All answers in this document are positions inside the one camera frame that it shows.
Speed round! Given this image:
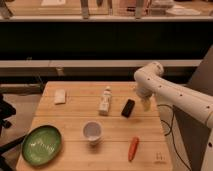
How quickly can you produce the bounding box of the black eraser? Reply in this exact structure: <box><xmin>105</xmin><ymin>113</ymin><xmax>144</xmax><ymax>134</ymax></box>
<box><xmin>121</xmin><ymin>99</ymin><xmax>135</xmax><ymax>118</ymax></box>

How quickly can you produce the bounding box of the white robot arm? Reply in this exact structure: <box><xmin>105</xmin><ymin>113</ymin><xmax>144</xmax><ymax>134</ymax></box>
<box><xmin>134</xmin><ymin>61</ymin><xmax>213</xmax><ymax>171</ymax></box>

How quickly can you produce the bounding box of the green ceramic plate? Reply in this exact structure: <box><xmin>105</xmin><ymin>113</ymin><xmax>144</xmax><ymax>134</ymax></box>
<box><xmin>22</xmin><ymin>125</ymin><xmax>62</xmax><ymax>167</ymax></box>

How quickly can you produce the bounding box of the white glue bottle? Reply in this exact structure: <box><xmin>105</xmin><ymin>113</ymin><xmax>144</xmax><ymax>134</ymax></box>
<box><xmin>99</xmin><ymin>86</ymin><xmax>112</xmax><ymax>116</ymax></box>

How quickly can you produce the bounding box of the orange carrot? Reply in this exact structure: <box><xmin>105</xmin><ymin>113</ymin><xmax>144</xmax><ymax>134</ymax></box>
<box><xmin>128</xmin><ymin>137</ymin><xmax>140</xmax><ymax>162</ymax></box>

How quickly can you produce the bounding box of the white cloth sponge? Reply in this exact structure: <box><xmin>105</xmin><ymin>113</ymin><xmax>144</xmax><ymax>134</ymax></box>
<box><xmin>54</xmin><ymin>89</ymin><xmax>66</xmax><ymax>104</ymax></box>

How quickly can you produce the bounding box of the black office chair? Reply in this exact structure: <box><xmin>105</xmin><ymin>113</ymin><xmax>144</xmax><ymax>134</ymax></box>
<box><xmin>0</xmin><ymin>93</ymin><xmax>26</xmax><ymax>171</ymax></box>

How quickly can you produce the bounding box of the black cable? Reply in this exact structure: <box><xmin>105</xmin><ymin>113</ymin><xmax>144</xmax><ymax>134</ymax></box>
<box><xmin>157</xmin><ymin>103</ymin><xmax>194</xmax><ymax>171</ymax></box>

